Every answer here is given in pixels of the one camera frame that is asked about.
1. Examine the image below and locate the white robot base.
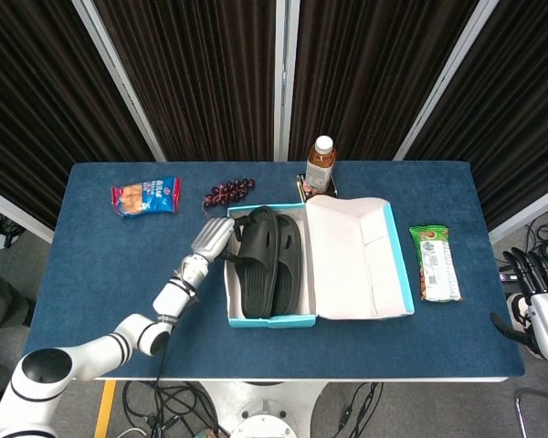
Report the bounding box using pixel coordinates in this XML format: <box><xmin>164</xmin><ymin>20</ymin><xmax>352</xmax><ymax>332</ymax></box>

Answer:
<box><xmin>195</xmin><ymin>378</ymin><xmax>330</xmax><ymax>438</ymax></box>

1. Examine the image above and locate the dark pleated partition curtain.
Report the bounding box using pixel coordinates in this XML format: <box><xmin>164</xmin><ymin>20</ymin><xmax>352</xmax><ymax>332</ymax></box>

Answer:
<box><xmin>0</xmin><ymin>0</ymin><xmax>154</xmax><ymax>229</ymax></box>
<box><xmin>95</xmin><ymin>0</ymin><xmax>278</xmax><ymax>162</ymax></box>
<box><xmin>288</xmin><ymin>0</ymin><xmax>479</xmax><ymax>162</ymax></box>
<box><xmin>404</xmin><ymin>0</ymin><xmax>548</xmax><ymax>232</ymax></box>

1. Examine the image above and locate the white partition frame post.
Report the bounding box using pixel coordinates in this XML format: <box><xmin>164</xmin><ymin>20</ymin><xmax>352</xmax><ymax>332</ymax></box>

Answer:
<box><xmin>72</xmin><ymin>0</ymin><xmax>166</xmax><ymax>162</ymax></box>
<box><xmin>273</xmin><ymin>0</ymin><xmax>301</xmax><ymax>162</ymax></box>
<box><xmin>394</xmin><ymin>0</ymin><xmax>501</xmax><ymax>162</ymax></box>

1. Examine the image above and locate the blue snack bag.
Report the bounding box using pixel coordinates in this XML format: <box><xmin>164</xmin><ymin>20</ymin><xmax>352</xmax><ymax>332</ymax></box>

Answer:
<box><xmin>111</xmin><ymin>176</ymin><xmax>183</xmax><ymax>219</ymax></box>

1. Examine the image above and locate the tea bottle white label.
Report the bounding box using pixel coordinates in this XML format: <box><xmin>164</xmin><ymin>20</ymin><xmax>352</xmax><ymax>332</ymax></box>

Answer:
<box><xmin>304</xmin><ymin>135</ymin><xmax>338</xmax><ymax>193</ymax></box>

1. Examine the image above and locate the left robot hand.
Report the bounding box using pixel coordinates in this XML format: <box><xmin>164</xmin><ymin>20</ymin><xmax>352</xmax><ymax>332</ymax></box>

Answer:
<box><xmin>189</xmin><ymin>216</ymin><xmax>255</xmax><ymax>268</ymax></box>

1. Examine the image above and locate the blue table mat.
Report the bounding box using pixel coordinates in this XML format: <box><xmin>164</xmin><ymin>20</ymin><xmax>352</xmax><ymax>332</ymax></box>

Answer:
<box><xmin>23</xmin><ymin>160</ymin><xmax>526</xmax><ymax>380</ymax></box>

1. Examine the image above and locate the purple grape bunch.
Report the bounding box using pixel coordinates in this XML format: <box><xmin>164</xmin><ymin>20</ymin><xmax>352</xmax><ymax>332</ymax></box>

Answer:
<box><xmin>203</xmin><ymin>178</ymin><xmax>257</xmax><ymax>215</ymax></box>

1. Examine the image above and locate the white partition base rail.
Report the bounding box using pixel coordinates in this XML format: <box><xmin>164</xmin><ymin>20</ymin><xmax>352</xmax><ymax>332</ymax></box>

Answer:
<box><xmin>488</xmin><ymin>180</ymin><xmax>548</xmax><ymax>246</ymax></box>
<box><xmin>0</xmin><ymin>182</ymin><xmax>56</xmax><ymax>244</ymax></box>

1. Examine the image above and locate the green snack packet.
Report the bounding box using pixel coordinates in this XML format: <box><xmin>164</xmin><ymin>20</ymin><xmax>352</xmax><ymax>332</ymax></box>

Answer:
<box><xmin>409</xmin><ymin>224</ymin><xmax>463</xmax><ymax>303</ymax></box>

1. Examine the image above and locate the black rubber slipper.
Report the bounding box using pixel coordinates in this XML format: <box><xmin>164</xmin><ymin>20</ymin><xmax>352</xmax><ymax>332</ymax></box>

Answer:
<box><xmin>272</xmin><ymin>214</ymin><xmax>305</xmax><ymax>316</ymax></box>
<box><xmin>233</xmin><ymin>205</ymin><xmax>280</xmax><ymax>319</ymax></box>

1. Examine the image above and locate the light blue shoe box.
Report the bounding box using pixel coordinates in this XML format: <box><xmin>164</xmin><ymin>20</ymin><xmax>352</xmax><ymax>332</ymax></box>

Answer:
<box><xmin>226</xmin><ymin>195</ymin><xmax>416</xmax><ymax>329</ymax></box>

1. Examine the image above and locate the metal chair frame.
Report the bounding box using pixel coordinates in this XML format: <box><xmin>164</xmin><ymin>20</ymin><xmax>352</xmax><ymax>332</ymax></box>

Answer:
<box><xmin>514</xmin><ymin>386</ymin><xmax>548</xmax><ymax>438</ymax></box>

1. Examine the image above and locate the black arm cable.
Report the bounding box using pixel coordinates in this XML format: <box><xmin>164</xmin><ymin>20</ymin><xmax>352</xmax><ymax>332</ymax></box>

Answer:
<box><xmin>153</xmin><ymin>314</ymin><xmax>174</xmax><ymax>382</ymax></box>

